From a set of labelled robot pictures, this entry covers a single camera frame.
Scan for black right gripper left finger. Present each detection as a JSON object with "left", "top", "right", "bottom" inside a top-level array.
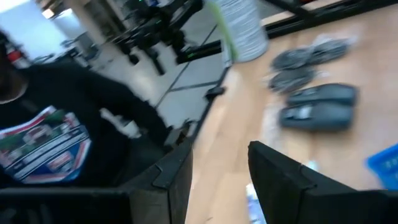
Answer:
[{"left": 129, "top": 141, "right": 195, "bottom": 224}]

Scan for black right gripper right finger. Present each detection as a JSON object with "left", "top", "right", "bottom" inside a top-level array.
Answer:
[{"left": 248, "top": 140, "right": 374, "bottom": 224}]

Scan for small white toothpaste tube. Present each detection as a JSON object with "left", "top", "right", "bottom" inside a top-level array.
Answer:
[{"left": 245, "top": 183, "right": 268, "bottom": 224}]

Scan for black round disc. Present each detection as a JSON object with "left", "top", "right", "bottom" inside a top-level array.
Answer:
[
  {"left": 267, "top": 67, "right": 318, "bottom": 94},
  {"left": 309, "top": 37, "right": 352, "bottom": 65},
  {"left": 270, "top": 48, "right": 313, "bottom": 72}
]

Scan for blue plastic basket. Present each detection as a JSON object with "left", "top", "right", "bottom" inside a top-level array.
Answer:
[{"left": 365, "top": 143, "right": 398, "bottom": 191}]

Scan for person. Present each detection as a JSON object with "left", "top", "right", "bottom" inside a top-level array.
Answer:
[{"left": 0, "top": 29, "right": 170, "bottom": 189}]

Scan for black background robot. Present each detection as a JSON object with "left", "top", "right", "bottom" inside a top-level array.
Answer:
[{"left": 110, "top": 0, "right": 223, "bottom": 77}]

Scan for white wipes canister green label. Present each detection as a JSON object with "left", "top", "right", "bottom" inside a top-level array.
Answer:
[{"left": 206, "top": 0, "right": 270, "bottom": 63}]

